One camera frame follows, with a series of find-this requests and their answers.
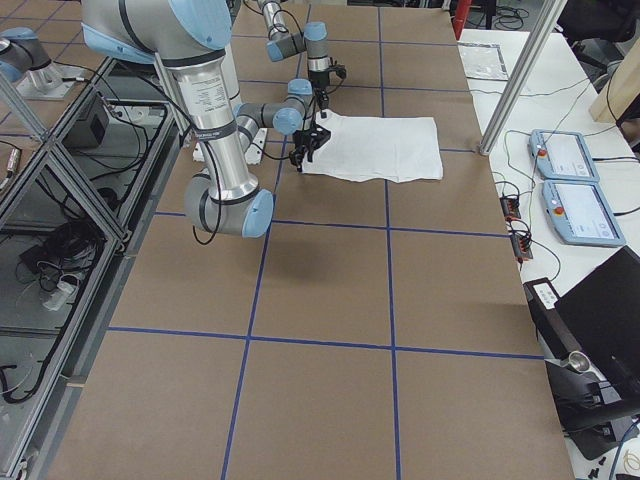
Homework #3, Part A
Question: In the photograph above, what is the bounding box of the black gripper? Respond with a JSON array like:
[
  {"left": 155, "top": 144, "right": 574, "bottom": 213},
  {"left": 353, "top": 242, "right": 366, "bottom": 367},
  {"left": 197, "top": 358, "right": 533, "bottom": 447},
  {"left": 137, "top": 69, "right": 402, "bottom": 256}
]
[
  {"left": 289, "top": 123, "right": 331, "bottom": 173},
  {"left": 308, "top": 70, "right": 330, "bottom": 118}
]

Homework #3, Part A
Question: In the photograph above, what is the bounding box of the white long-sleeve printed shirt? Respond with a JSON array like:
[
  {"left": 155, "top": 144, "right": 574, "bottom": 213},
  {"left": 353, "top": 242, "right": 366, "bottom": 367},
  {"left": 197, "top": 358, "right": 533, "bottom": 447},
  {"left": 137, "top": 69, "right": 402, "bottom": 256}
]
[{"left": 302, "top": 110, "right": 443, "bottom": 183}]

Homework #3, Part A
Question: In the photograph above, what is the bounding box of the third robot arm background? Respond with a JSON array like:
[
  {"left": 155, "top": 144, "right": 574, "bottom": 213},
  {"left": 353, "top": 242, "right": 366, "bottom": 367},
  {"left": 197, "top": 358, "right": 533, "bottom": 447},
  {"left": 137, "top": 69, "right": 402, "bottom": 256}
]
[{"left": 1, "top": 27, "right": 85, "bottom": 100}]

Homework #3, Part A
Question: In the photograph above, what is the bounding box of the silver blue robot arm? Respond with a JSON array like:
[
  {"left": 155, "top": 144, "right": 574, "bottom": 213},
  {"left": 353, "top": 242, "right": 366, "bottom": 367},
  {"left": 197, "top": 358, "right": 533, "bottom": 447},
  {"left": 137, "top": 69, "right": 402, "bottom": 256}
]
[
  {"left": 82, "top": 1, "right": 331, "bottom": 238},
  {"left": 257, "top": 0, "right": 334, "bottom": 108}
]

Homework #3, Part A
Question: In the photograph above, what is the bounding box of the clear plastic document sleeve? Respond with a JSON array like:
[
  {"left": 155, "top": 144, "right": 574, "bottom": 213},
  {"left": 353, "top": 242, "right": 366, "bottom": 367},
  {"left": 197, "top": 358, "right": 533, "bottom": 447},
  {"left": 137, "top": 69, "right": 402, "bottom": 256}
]
[{"left": 458, "top": 42, "right": 509, "bottom": 81}]

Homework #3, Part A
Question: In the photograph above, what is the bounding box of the upper blue teach pendant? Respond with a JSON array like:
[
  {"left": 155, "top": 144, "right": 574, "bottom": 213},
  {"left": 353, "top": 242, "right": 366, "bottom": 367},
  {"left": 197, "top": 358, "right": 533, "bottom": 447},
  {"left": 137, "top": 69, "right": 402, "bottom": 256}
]
[{"left": 529, "top": 129, "right": 600, "bottom": 183}]

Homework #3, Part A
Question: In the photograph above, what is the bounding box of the blue teach pendant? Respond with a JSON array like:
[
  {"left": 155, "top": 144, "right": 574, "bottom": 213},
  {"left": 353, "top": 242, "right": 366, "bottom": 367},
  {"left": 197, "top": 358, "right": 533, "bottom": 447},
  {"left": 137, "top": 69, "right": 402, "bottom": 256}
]
[
  {"left": 542, "top": 180, "right": 626, "bottom": 247},
  {"left": 529, "top": 129, "right": 600, "bottom": 183}
]

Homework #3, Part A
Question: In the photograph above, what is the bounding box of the lower blue teach pendant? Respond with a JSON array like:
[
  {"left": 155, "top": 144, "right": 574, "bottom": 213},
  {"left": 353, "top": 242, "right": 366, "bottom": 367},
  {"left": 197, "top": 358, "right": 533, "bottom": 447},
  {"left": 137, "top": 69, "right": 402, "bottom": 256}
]
[{"left": 542, "top": 180, "right": 626, "bottom": 247}]

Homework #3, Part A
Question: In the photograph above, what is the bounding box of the black laptop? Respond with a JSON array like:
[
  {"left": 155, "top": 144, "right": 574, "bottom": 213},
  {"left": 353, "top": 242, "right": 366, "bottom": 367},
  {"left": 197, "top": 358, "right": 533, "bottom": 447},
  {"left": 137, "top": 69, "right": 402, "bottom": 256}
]
[{"left": 523, "top": 246, "right": 639, "bottom": 431}]

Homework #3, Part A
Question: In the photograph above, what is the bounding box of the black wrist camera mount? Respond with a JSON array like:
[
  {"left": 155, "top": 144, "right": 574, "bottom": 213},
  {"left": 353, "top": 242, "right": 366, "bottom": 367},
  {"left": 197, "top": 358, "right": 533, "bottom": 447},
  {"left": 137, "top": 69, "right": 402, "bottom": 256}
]
[{"left": 330, "top": 62, "right": 347, "bottom": 81}]

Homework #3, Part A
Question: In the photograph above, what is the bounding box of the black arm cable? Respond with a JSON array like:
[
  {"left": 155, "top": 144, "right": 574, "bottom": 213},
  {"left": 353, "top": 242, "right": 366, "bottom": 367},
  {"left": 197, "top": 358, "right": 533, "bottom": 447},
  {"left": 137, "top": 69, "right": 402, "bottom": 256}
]
[{"left": 192, "top": 94, "right": 321, "bottom": 246}]

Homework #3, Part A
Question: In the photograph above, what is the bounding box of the aluminium frame rack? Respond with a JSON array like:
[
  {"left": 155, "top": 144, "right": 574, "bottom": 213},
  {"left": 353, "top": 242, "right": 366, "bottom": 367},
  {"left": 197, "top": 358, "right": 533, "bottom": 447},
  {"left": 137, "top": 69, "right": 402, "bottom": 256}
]
[{"left": 1, "top": 59, "right": 182, "bottom": 479}]

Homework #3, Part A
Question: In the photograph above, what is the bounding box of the aluminium frame post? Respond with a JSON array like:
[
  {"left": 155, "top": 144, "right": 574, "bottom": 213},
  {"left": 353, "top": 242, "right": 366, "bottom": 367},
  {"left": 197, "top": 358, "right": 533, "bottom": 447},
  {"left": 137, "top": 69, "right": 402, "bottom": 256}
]
[{"left": 478, "top": 0, "right": 567, "bottom": 156}]

